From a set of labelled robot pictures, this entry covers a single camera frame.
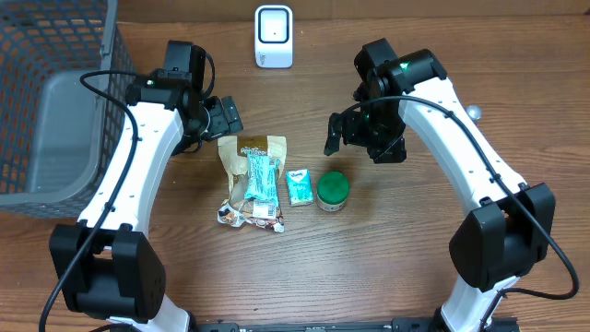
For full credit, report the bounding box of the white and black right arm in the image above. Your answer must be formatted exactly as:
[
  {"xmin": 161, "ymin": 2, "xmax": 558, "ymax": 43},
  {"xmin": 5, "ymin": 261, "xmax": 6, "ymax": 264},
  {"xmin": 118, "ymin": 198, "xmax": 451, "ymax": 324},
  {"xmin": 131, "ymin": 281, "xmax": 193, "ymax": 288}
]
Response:
[{"xmin": 324, "ymin": 39, "xmax": 556, "ymax": 331}]

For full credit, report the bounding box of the teal tissue pack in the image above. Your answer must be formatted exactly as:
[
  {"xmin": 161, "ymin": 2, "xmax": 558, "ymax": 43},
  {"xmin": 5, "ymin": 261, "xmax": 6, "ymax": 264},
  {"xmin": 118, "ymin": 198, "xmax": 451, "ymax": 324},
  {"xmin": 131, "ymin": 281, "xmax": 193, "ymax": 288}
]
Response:
[{"xmin": 286, "ymin": 169, "xmax": 314, "ymax": 207}]

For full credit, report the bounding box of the yellow liquid bottle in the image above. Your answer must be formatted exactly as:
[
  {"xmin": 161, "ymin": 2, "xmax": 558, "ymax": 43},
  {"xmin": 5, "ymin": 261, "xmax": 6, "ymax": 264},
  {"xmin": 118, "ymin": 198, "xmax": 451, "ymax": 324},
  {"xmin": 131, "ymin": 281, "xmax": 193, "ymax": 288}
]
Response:
[{"xmin": 466, "ymin": 105, "xmax": 482, "ymax": 124}]

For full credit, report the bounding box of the teal snack bar wrapper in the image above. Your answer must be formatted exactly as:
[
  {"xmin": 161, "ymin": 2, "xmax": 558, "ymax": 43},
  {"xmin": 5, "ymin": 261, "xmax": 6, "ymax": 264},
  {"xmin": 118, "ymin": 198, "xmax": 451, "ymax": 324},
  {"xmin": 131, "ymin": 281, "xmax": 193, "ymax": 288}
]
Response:
[{"xmin": 244, "ymin": 154, "xmax": 280, "ymax": 206}]

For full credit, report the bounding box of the grey plastic mesh basket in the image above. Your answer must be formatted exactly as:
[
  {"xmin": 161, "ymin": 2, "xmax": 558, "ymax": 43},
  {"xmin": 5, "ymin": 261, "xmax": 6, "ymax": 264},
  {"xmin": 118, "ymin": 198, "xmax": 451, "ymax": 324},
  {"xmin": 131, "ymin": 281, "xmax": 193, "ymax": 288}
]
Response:
[{"xmin": 1, "ymin": 0, "xmax": 135, "ymax": 218}]

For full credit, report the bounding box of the brown snack pouch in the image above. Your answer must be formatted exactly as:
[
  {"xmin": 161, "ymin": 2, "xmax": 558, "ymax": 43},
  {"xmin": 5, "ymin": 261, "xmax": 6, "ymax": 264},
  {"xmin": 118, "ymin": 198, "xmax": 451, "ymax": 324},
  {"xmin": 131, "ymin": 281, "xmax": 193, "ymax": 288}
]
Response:
[{"xmin": 217, "ymin": 136, "xmax": 287, "ymax": 233}]

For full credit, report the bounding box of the white barcode scanner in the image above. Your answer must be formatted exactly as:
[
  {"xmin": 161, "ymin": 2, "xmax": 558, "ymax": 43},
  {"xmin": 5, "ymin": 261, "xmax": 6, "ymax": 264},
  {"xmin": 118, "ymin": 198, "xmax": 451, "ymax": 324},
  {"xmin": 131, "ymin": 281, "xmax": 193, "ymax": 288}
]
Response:
[{"xmin": 254, "ymin": 5, "xmax": 293, "ymax": 69}]

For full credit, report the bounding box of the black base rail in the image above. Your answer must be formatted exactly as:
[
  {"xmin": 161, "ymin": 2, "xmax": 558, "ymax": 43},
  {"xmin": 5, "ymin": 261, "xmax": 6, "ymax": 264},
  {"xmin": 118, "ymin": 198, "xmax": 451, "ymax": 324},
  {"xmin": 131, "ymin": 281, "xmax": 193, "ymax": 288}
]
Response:
[{"xmin": 194, "ymin": 317, "xmax": 434, "ymax": 332}]

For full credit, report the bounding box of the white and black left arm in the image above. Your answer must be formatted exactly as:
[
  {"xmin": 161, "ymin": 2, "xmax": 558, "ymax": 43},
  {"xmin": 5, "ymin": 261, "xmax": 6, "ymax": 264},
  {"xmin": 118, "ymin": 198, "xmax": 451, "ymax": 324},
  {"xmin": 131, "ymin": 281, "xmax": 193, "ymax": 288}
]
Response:
[{"xmin": 38, "ymin": 41, "xmax": 243, "ymax": 331}]

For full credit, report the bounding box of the green lid jar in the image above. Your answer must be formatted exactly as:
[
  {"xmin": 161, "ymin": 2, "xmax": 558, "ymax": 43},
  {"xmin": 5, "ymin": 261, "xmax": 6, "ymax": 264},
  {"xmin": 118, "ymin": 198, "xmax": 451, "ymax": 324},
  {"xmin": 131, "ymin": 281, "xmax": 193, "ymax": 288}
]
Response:
[{"xmin": 316, "ymin": 171, "xmax": 350, "ymax": 212}]

